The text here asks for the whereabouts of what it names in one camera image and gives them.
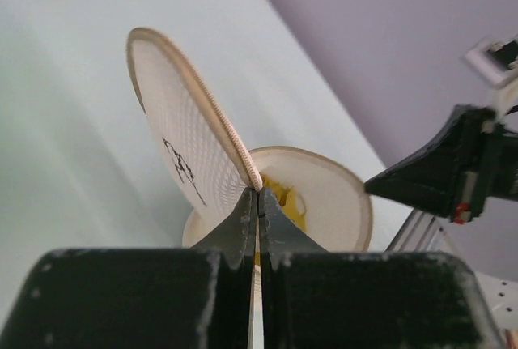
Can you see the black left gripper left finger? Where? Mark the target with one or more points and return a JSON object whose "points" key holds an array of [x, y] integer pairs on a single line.
{"points": [[197, 297]]}

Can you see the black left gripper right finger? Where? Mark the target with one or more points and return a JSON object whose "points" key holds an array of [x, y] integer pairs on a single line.
{"points": [[312, 298]]}

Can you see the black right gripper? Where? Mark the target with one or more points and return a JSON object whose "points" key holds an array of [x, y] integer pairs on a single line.
{"points": [[472, 157]]}

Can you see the yellow bra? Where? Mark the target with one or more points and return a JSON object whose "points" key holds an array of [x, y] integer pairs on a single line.
{"points": [[289, 199]]}

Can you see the beige mesh laundry bag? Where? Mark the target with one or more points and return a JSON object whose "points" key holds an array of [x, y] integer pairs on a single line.
{"points": [[211, 165]]}

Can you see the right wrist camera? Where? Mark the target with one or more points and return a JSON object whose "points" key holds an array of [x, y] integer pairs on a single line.
{"points": [[496, 62]]}

